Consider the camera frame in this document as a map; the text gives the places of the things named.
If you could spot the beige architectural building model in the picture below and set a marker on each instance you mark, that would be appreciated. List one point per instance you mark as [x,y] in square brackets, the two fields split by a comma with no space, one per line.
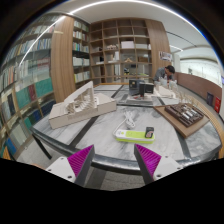
[80,105]

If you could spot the glass fronted book cabinet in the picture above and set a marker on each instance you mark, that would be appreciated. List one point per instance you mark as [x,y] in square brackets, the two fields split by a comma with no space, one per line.
[26,91]

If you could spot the white architectural model far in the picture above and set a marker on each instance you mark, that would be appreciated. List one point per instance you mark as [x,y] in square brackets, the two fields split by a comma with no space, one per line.
[167,89]

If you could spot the seated person in grey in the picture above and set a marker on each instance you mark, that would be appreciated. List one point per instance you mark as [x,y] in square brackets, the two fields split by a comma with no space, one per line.
[165,72]

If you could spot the wooden open bookshelf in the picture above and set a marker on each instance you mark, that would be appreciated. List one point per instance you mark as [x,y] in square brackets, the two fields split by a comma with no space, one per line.
[120,50]

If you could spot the black charger plug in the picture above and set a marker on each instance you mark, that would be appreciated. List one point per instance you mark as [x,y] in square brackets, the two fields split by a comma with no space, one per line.
[149,132]

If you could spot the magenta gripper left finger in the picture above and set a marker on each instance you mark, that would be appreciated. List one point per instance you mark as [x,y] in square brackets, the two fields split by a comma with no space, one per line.
[75,167]

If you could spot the dark model on wooden board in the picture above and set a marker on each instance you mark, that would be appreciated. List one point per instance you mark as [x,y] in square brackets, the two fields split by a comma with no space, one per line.
[184,117]

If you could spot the white green power strip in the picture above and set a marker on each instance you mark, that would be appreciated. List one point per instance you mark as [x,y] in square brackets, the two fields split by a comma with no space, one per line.
[134,136]

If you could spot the black box left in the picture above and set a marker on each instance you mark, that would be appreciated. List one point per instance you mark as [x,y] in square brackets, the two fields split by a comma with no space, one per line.
[133,87]

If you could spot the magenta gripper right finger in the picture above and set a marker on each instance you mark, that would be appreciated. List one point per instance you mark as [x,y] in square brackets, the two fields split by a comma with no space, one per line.
[154,166]

